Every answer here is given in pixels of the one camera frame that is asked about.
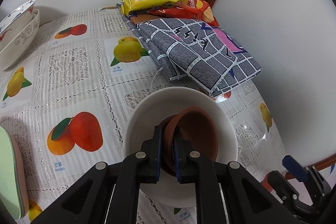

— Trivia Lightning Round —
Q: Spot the brown clay bowl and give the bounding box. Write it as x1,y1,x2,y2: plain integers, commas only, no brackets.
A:
159,106,219,177

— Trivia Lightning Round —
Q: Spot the plain white bowl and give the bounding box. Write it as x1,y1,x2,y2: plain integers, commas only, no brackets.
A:
123,87,238,208

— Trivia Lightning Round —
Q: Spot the green square plate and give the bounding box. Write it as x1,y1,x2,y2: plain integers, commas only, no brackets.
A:
1,127,25,220

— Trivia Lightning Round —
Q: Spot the grey checked cloth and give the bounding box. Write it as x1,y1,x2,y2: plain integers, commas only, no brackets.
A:
122,12,262,97

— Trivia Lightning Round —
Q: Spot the large white patterned bowl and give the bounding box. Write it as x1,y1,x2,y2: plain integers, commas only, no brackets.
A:
0,9,40,71

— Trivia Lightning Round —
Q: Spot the red chips bag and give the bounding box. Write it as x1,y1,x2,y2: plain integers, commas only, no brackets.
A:
147,0,219,27

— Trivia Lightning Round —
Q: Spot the blue floral porcelain bowl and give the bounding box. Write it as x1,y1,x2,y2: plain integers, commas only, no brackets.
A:
0,0,35,50

